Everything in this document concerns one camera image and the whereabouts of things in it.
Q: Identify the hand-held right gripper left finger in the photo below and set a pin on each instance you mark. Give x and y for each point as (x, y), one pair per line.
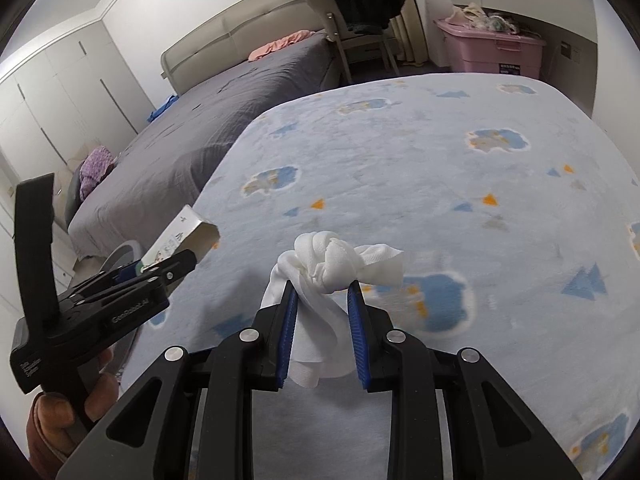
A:
(287, 330)

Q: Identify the long white carton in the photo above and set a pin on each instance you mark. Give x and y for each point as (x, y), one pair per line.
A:
(195, 232)

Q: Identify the light blue printed blanket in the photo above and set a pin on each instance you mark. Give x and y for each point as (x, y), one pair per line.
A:
(450, 210)

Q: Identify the pile of clothes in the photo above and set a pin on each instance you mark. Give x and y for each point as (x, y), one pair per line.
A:
(480, 15)

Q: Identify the white tissue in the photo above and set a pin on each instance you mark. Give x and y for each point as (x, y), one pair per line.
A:
(330, 260)

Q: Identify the blue cloth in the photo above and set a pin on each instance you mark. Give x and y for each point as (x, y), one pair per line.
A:
(162, 107)

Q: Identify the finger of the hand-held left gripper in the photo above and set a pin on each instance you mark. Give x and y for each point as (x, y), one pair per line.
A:
(112, 275)
(170, 267)

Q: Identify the wall socket panel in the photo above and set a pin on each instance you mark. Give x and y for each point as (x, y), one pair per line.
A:
(570, 51)

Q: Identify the beige chair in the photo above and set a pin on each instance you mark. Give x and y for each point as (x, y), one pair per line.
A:
(365, 45)

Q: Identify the purple fuzzy cloth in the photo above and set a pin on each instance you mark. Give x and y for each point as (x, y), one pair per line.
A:
(97, 167)

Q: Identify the pink storage box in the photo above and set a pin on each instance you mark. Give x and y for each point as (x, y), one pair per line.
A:
(490, 52)

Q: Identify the white wardrobe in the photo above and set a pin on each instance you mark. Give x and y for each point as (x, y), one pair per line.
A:
(60, 90)

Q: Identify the person's left hand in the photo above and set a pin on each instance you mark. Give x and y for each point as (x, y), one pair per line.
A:
(55, 420)

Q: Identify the pink cloth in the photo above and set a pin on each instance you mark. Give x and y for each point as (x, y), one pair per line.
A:
(280, 45)

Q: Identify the bed with grey sheet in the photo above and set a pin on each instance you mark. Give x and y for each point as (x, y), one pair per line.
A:
(200, 110)

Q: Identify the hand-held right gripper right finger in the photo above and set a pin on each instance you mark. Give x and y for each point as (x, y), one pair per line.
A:
(357, 332)

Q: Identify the beige curtain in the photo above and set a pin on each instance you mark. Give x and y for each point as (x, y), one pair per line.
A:
(420, 10)

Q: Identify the beige padded headboard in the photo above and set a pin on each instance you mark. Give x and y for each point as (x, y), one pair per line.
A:
(225, 30)

